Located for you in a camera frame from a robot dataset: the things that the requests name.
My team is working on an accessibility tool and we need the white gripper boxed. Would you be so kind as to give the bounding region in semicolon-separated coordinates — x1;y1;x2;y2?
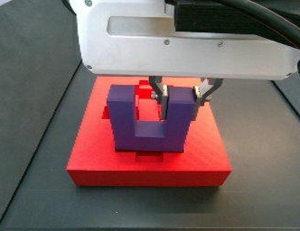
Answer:
68;0;300;120

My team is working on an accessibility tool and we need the purple U-shaped block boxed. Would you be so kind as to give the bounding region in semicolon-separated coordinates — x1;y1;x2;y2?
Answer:
105;85;194;152

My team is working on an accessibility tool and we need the red slotted board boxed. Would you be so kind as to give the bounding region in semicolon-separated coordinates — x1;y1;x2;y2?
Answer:
67;77;231;187

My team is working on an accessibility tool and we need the black camera cable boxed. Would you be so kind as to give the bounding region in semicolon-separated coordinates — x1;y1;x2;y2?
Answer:
214;0;300;82

